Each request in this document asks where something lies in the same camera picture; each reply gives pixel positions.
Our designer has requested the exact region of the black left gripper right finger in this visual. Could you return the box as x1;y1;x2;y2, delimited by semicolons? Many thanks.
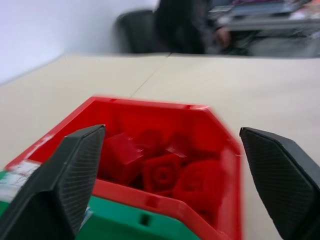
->
239;126;320;240

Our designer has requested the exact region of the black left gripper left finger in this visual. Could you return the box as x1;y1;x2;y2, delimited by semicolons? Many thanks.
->
0;124;107;240

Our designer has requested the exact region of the green plastic bin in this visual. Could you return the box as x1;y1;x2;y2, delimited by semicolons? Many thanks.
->
0;169;201;240

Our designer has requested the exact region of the red cube block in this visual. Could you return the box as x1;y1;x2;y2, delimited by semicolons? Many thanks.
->
172;159;227;201
134;128;171;159
141;153;185;193
163;133;201;161
96;131;145;186

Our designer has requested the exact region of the red plastic bin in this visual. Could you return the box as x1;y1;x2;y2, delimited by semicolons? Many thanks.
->
4;95;244;240

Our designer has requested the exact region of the grey cluttered desk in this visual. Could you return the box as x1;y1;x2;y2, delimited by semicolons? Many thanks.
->
207;0;320;59

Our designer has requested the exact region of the black office chair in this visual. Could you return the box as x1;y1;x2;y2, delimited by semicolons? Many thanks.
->
112;9;173;55

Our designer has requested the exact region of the person in dark clothes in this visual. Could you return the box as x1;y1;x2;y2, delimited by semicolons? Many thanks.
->
154;0;232;55

